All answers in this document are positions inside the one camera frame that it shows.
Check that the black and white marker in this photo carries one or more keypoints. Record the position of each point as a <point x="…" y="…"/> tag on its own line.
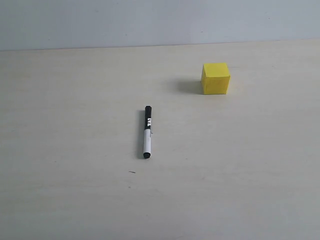
<point x="147" y="132"/>

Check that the yellow cube block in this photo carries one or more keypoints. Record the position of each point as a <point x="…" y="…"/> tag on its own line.
<point x="215" y="78"/>

